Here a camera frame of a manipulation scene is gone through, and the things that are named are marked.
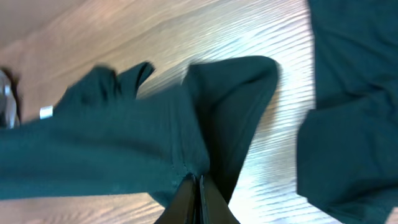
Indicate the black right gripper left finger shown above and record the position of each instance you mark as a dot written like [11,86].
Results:
[182,208]

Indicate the plain black t-shirt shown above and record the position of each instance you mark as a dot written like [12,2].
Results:
[103,140]

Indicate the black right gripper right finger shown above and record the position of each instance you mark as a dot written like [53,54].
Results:
[213,207]

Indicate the black hydrogen logo shirt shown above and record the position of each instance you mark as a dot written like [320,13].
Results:
[347,144]

